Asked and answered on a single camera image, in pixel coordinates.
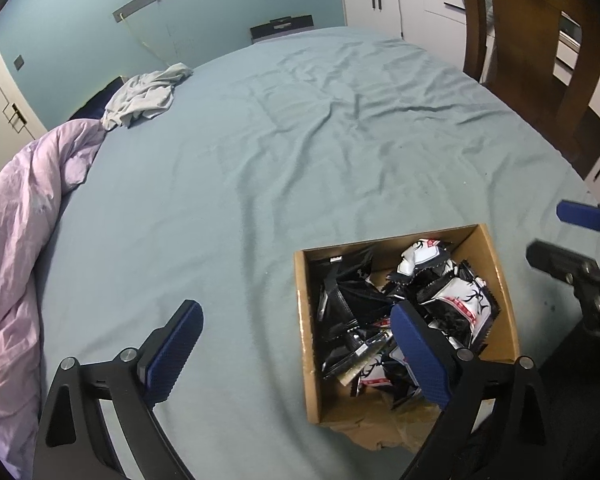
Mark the brown wooden chair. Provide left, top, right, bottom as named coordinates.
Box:
left=463, top=0, right=600, bottom=176

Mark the lilac duvet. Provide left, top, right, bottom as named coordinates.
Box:
left=0, top=119, right=106, bottom=479

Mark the glass wall shelf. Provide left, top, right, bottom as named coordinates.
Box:
left=111, top=0, right=197, bottom=66

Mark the beige sachet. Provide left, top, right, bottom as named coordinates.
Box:
left=337, top=354, right=374, bottom=387

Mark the black-white snack packet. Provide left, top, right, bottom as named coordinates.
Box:
left=396, top=238, right=455, bottom=278

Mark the white door with handle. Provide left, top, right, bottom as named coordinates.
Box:
left=0, top=27, right=48, bottom=181

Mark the white deer snack packet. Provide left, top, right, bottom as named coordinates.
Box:
left=417, top=274, right=501, bottom=353

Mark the grey crumpled garment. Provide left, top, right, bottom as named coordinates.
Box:
left=100, top=63, right=193, bottom=131

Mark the black snack packet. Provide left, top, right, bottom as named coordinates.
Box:
left=315, top=247, right=392, bottom=376

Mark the white cabinet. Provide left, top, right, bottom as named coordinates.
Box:
left=342, top=0, right=600, bottom=200

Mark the teal bed sheet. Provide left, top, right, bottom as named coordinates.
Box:
left=36, top=27, right=600, bottom=479

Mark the black box behind bed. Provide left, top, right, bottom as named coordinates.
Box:
left=250, top=14, right=314, bottom=44

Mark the brown cardboard box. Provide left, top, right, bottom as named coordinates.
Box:
left=294, top=223, right=520, bottom=453

